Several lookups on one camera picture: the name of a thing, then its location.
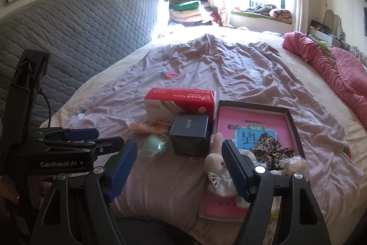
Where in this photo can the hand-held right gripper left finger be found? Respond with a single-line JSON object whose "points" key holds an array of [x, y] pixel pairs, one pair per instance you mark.
{"points": [[123, 170]]}

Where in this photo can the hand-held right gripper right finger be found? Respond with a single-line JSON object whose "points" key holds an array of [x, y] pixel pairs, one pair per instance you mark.
{"points": [[235, 170]]}

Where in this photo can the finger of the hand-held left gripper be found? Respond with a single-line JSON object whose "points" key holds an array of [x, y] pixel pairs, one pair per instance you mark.
{"points": [[81, 133], [109, 144]]}

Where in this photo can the bunny plush purple dress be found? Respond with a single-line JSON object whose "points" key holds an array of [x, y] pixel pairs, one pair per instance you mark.
{"points": [[216, 164]]}

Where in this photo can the leopard print scrunchie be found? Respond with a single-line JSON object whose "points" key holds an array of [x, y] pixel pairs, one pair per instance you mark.
{"points": [[269, 147]]}

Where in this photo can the clear plastic snack packet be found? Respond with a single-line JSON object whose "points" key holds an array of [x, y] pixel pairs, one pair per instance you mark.
{"points": [[295, 166]]}

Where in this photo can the shallow cardboard box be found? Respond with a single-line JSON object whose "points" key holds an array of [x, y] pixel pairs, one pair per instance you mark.
{"points": [[252, 105]]}

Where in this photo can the green clear wrapped item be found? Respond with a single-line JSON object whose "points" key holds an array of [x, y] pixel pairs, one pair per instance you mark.
{"points": [[156, 144]]}

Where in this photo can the pink book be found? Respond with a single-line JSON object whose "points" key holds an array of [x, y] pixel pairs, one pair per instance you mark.
{"points": [[226, 124]]}

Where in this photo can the black box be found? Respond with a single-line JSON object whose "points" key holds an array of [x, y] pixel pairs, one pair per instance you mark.
{"points": [[189, 133]]}

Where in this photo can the red tissue box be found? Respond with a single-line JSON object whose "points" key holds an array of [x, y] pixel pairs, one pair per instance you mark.
{"points": [[177, 95]]}

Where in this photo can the grey quilted headboard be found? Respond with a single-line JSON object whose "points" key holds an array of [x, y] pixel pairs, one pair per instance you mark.
{"points": [[86, 32]]}

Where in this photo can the purple bed sheet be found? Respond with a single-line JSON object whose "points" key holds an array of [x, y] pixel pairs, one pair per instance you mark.
{"points": [[229, 61]]}

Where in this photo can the pink quilt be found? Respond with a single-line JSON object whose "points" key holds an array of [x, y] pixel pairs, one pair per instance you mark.
{"points": [[344, 72]]}

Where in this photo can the stack of folded blankets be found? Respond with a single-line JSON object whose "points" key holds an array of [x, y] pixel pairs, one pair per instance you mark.
{"points": [[186, 14]]}

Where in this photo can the green cloth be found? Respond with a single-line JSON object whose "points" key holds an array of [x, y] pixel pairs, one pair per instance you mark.
{"points": [[324, 47]]}

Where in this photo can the patterned pillow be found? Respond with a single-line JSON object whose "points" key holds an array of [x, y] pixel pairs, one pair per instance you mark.
{"points": [[282, 15]]}

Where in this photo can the white dressing table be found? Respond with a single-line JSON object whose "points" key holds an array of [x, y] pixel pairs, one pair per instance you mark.
{"points": [[318, 31]]}

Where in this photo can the grey clothes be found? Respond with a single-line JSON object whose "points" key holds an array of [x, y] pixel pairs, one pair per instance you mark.
{"points": [[258, 9]]}

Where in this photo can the vanity mirror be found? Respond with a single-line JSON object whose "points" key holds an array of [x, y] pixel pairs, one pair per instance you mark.
{"points": [[332, 22]]}

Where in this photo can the black television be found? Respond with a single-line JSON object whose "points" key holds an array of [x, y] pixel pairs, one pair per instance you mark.
{"points": [[365, 19]]}

